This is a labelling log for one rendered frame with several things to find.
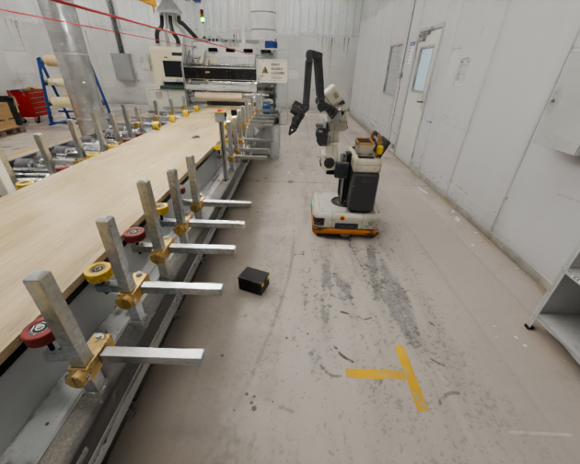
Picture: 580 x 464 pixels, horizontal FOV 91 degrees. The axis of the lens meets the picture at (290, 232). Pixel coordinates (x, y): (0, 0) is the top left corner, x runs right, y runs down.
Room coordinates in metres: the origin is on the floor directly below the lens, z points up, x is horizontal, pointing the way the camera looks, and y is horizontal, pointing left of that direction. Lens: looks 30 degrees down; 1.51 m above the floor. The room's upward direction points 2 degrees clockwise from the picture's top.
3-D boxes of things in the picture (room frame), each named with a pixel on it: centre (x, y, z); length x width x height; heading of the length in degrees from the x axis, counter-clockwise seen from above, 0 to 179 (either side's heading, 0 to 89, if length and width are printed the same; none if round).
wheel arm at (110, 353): (0.50, 0.45, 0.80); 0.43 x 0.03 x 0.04; 90
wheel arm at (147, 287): (0.75, 0.45, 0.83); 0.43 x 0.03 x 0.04; 90
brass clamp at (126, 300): (0.74, 0.53, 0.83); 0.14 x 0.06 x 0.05; 0
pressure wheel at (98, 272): (0.75, 0.65, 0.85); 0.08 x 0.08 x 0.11
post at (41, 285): (0.46, 0.53, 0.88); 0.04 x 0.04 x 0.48; 0
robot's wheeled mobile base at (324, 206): (2.79, -0.57, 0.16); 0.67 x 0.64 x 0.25; 88
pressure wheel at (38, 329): (0.50, 0.65, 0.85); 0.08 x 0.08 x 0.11
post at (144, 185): (0.96, 0.53, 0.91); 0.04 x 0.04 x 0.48; 0
